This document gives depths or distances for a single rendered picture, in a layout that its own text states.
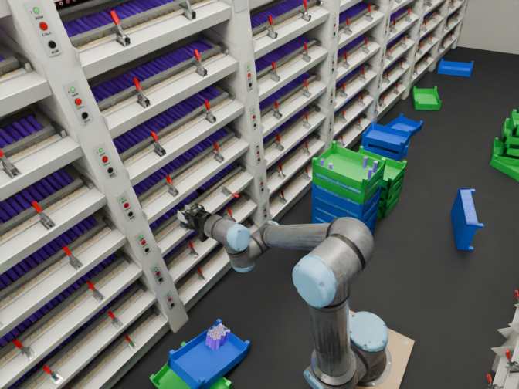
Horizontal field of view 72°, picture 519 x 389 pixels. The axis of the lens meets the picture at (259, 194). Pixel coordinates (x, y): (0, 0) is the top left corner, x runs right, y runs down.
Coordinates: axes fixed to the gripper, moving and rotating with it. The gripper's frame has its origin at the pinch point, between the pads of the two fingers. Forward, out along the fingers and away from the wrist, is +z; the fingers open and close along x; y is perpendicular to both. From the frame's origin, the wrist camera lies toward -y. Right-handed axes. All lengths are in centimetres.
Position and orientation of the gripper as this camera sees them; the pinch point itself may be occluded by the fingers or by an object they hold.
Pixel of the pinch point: (181, 214)
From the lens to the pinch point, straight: 156.3
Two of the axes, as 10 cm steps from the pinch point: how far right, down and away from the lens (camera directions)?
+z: -7.5, -2.4, 6.1
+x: -6.3, 5.6, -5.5
